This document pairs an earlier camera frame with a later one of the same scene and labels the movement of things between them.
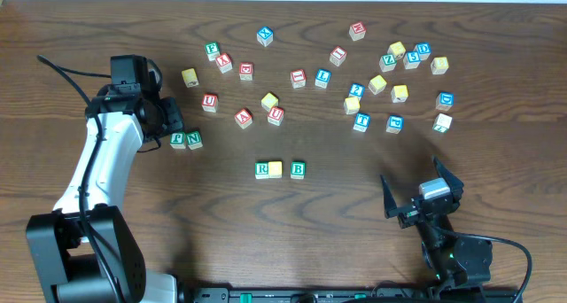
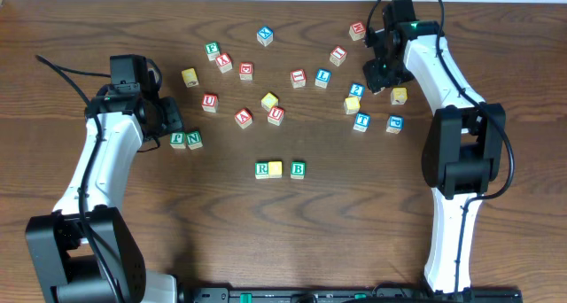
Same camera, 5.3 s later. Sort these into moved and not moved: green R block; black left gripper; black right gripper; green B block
Moved: black right gripper
Not moved: green B block; black left gripper; green R block
